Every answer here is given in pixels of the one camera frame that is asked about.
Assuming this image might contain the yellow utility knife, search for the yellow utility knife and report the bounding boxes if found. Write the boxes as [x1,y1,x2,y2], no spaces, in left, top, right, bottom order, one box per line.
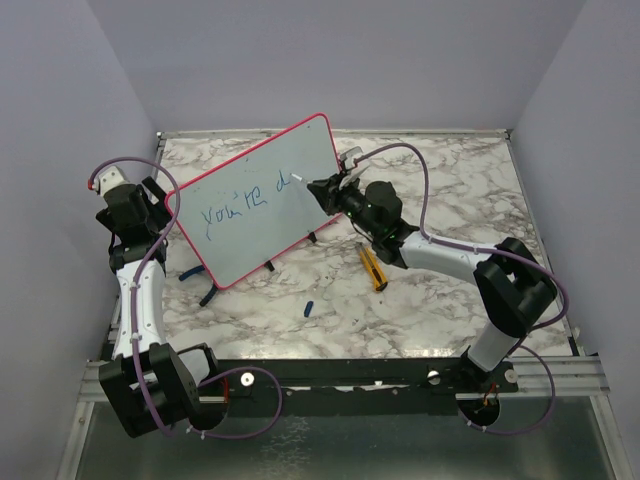
[356,243,388,292]

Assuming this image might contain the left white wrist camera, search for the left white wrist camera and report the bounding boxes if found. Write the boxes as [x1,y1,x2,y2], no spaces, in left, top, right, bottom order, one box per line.
[89,165,129,197]

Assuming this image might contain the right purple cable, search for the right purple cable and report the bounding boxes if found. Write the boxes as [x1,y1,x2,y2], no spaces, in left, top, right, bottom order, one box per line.
[354,143,571,435]

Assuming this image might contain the pink framed whiteboard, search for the pink framed whiteboard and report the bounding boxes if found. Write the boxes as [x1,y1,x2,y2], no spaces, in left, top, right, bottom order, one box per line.
[165,113,339,289]

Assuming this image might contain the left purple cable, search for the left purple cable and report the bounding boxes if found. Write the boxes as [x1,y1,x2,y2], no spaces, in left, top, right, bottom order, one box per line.
[88,157,285,445]

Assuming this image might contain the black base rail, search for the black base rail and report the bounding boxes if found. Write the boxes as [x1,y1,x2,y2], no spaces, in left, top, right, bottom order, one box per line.
[200,357,518,418]

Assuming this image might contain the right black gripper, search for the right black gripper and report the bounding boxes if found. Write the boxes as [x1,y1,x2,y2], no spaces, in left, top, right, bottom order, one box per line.
[309,171,381,239]

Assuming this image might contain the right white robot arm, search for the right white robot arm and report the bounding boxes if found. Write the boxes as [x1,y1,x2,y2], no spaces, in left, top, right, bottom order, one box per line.
[306,173,558,391]

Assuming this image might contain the purple cable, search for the purple cable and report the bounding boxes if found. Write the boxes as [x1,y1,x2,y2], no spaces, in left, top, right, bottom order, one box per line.
[354,143,571,435]
[88,157,285,445]

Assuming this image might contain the blue handled pliers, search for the blue handled pliers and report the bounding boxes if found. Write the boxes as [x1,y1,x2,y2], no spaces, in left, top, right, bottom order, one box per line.
[178,265,219,307]

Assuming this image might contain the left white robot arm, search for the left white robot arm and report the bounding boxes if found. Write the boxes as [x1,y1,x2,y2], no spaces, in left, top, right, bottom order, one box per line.
[92,166,221,438]

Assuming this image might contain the blue marker cap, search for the blue marker cap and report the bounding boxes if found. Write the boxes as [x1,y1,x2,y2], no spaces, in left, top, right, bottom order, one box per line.
[303,301,314,318]

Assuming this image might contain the blue capped marker pen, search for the blue capped marker pen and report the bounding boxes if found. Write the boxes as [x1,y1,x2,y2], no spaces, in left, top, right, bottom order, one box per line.
[291,173,309,185]

